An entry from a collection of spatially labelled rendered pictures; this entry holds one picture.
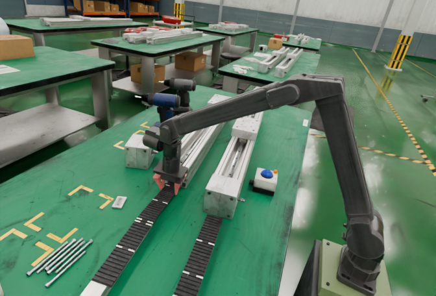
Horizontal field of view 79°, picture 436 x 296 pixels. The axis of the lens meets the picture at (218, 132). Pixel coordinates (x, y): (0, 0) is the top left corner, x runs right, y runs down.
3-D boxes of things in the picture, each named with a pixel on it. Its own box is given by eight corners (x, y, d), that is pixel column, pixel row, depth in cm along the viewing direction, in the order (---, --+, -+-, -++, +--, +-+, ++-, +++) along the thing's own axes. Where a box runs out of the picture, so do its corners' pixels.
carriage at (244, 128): (254, 147, 117) (256, 133, 114) (230, 141, 119) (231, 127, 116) (258, 132, 131) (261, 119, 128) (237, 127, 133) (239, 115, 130)
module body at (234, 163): (237, 202, 92) (241, 182, 88) (209, 195, 94) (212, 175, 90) (261, 119, 162) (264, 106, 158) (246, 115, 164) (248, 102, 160)
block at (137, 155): (154, 170, 103) (154, 149, 98) (125, 167, 102) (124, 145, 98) (160, 156, 112) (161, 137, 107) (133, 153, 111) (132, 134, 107)
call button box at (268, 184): (273, 197, 97) (277, 183, 94) (247, 190, 99) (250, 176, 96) (274, 184, 104) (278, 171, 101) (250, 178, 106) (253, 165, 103)
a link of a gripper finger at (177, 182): (167, 184, 95) (168, 163, 91) (185, 189, 94) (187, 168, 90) (158, 196, 89) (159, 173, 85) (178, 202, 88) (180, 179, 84)
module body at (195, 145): (186, 188, 95) (187, 169, 92) (161, 181, 97) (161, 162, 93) (231, 113, 166) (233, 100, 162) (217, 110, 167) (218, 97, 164)
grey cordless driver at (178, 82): (192, 121, 148) (195, 82, 138) (157, 116, 148) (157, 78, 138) (193, 115, 155) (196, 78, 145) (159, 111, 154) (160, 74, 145)
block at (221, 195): (239, 222, 84) (244, 198, 79) (202, 211, 86) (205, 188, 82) (244, 204, 92) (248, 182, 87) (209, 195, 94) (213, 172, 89)
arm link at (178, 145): (174, 145, 79) (185, 138, 84) (156, 137, 82) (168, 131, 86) (173, 164, 82) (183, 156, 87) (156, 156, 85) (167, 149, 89)
